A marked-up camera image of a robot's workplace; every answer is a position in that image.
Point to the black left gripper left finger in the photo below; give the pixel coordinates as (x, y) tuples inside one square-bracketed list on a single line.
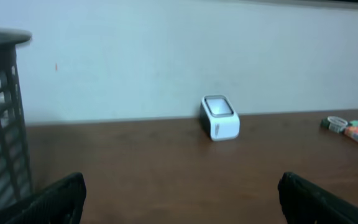
[(60, 202)]

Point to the white barcode scanner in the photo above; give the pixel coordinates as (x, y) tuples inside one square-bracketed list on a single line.
[(218, 118)]

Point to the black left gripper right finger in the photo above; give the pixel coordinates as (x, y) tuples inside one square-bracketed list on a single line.
[(304, 202)]

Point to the black plastic mesh basket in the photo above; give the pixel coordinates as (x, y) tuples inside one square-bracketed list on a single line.
[(15, 175)]

